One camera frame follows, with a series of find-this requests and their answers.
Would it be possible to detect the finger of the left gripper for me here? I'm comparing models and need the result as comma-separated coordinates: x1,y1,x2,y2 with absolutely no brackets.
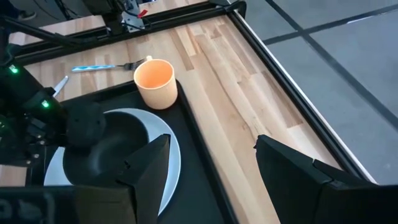
65,100,107,148

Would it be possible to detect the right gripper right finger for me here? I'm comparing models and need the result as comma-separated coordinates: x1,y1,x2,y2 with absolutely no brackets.
254,134,333,224

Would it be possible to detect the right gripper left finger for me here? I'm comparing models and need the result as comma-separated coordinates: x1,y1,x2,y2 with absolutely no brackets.
116,133,172,224

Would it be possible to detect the white round plate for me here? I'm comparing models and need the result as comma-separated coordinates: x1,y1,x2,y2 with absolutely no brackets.
43,108,182,216

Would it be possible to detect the black bowl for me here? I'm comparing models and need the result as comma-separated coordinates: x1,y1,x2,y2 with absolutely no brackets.
62,111,150,188

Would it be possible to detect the green-handled metal utensil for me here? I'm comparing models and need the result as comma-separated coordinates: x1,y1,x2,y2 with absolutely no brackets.
52,75,70,98

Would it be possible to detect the blue-handled metal fork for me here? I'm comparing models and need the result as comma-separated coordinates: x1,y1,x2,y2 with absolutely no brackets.
71,57,147,73

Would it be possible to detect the orange plastic mug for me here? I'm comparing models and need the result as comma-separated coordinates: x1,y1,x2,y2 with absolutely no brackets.
133,55,179,111

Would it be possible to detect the black plastic serving tray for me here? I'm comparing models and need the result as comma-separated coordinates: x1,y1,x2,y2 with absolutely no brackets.
24,79,240,224

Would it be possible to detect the person's shoe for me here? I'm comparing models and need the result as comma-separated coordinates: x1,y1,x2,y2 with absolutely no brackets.
17,10,37,21

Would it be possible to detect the black aluminium table frame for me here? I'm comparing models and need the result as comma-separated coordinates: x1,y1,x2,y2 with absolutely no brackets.
9,0,379,184

